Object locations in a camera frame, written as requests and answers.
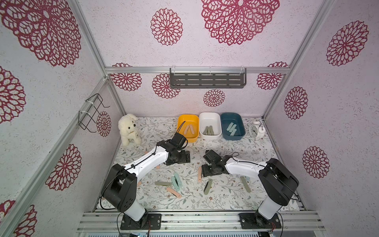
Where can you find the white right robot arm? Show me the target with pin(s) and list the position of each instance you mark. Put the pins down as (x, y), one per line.
(278, 182)

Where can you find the mint green fruit knife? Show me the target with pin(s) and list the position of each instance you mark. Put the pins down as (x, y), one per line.
(230, 125)
(178, 180)
(233, 132)
(232, 128)
(175, 184)

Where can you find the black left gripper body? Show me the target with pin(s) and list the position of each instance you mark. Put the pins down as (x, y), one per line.
(180, 157)

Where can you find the white plush dog toy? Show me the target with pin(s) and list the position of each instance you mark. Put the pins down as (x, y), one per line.
(128, 130)

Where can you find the white alarm clock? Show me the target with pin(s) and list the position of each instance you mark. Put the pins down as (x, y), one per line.
(257, 130)

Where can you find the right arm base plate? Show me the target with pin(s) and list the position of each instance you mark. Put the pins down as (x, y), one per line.
(257, 221)

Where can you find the grey wall shelf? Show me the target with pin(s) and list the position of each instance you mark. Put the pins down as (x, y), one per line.
(207, 80)

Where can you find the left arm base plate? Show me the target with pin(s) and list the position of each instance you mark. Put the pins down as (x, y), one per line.
(149, 221)

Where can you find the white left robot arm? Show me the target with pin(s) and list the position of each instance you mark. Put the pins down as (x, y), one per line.
(120, 187)

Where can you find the dark teal storage box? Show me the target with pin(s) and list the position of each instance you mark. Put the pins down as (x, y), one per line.
(226, 119)

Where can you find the yellow storage box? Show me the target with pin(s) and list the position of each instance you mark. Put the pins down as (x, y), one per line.
(185, 120)

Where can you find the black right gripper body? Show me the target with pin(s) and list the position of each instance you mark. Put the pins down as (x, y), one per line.
(209, 170)

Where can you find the white storage box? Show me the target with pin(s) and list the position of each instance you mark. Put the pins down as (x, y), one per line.
(210, 119)

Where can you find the black wire wall rack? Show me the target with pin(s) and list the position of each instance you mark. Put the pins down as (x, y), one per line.
(86, 116)

